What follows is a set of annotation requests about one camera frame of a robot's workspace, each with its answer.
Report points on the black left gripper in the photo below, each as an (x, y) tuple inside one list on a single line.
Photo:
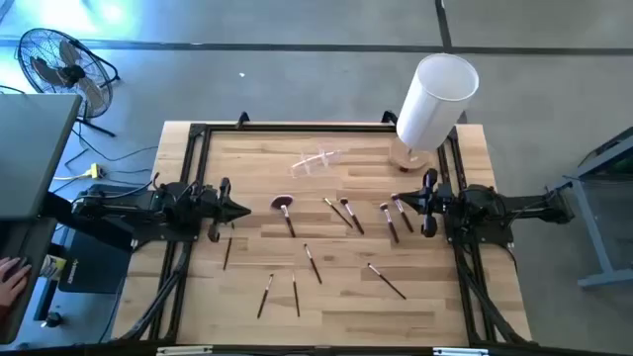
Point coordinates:
[(220, 207)]

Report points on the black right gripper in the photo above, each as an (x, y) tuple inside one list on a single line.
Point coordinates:
[(432, 205)]

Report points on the black brush with fluffy head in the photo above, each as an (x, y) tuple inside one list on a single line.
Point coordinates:
[(403, 213), (389, 222), (352, 216)]

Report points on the thin black makeup brush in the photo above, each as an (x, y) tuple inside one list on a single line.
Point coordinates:
[(296, 296), (228, 249), (337, 212)]

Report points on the pink fan-head makeup brush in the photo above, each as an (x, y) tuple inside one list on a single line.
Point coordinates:
[(283, 202)]

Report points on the black brush with silver ferrule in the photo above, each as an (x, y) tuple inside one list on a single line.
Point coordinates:
[(265, 296), (312, 263), (387, 282)]

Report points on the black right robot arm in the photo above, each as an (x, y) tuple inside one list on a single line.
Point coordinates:
[(494, 207)]

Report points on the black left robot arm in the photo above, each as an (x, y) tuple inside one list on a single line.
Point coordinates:
[(148, 212)]

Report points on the clear acrylic brush organizer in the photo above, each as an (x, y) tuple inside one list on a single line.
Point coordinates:
[(316, 160)]

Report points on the white shade wooden base lamp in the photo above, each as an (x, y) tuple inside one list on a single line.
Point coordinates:
[(435, 99)]

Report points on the black case with logo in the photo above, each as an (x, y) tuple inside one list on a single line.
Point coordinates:
[(94, 262)]

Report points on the gray metal cart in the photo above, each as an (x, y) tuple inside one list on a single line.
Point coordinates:
[(591, 232)]

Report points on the small yellow printed box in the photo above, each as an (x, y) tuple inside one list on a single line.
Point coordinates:
[(52, 267)]

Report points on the black round knob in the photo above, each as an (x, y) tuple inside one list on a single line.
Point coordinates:
[(52, 320)]

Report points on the gray desk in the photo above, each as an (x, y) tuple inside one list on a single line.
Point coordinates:
[(29, 148)]

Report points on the black floor fan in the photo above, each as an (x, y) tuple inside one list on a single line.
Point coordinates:
[(64, 74)]

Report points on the person's hand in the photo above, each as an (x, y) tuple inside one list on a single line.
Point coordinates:
[(10, 282)]

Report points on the black aluminium table frame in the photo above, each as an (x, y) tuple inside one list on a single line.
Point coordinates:
[(297, 127)]

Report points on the silver metal bracket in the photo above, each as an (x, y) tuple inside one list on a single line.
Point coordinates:
[(461, 351), (184, 350)]

